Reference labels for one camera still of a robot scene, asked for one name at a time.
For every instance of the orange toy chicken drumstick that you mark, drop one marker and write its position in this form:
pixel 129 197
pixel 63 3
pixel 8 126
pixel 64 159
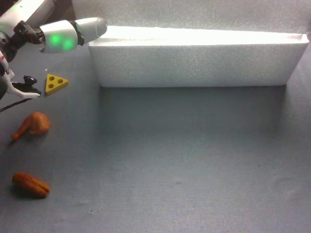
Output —
pixel 39 123

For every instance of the yellow toy cheese wedge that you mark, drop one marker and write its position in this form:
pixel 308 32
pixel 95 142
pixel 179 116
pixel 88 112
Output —
pixel 55 81

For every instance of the brown toy bread roll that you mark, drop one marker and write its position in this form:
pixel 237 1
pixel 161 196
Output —
pixel 30 184

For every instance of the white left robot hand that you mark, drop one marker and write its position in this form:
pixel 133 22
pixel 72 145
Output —
pixel 60 36

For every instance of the white styrofoam three-cavity tray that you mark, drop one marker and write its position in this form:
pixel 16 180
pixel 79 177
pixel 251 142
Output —
pixel 194 65

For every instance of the white styrofoam lid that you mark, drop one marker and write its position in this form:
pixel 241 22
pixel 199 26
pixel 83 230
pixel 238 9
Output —
pixel 194 12

